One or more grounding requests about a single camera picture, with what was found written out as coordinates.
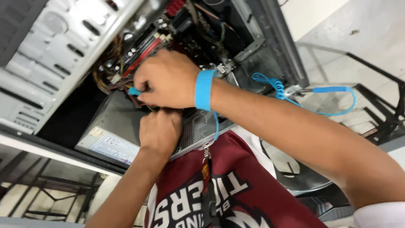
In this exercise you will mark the metal alligator clip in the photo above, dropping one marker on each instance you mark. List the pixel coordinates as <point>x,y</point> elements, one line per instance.
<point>292,90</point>

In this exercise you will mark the person's right fingers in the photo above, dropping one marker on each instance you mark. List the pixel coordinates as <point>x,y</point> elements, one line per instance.
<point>141,83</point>

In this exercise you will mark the black computer motherboard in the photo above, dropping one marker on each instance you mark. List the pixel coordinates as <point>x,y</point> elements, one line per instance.
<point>189,28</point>

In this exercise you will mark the red expansion slot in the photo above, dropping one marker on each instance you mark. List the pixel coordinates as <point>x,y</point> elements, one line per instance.
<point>142,57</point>

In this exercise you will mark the grey power supply unit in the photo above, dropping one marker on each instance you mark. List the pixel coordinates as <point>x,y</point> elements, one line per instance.
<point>110,126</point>

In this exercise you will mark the red heatsink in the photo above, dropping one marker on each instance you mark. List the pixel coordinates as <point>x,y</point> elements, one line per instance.
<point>174,6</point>

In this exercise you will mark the person's left hand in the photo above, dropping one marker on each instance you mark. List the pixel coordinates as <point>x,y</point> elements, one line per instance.
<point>159,134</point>

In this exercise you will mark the person's right hand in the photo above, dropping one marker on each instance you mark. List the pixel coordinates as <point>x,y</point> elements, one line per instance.
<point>171,79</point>

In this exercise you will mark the grey round stool seat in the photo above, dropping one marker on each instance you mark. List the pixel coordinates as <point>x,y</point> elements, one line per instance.
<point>303,180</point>

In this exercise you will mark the black metal frame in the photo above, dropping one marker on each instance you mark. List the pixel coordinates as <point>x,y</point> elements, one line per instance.
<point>47,182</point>
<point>382,126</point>

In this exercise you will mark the grey metal computer case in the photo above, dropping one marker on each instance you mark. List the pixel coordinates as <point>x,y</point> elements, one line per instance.
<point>47,41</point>

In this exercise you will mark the maroon printed jersey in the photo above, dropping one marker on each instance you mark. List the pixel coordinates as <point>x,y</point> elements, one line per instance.
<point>253,196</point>

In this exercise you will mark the person's left fingers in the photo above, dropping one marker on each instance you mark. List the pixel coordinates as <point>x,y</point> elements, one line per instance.
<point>164,114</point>

